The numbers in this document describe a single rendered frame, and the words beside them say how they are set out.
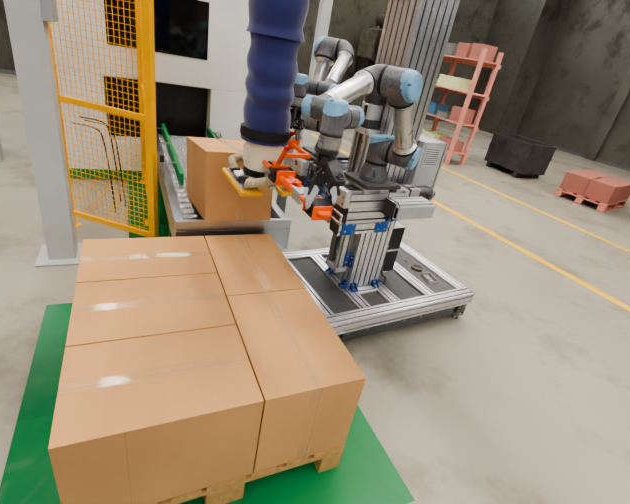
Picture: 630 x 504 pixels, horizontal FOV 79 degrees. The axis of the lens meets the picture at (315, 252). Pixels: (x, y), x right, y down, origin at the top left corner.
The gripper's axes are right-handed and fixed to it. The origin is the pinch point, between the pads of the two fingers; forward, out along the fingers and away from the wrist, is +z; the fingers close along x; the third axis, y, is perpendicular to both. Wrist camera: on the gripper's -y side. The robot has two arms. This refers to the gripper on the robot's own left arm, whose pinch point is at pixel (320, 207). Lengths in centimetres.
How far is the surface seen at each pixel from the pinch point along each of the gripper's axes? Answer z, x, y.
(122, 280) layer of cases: 56, 63, 52
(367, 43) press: -93, -605, 939
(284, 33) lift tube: -51, 1, 49
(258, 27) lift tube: -51, 10, 54
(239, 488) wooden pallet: 103, 29, -28
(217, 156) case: 12, 12, 99
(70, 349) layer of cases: 56, 80, 12
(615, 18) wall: -288, -1312, 717
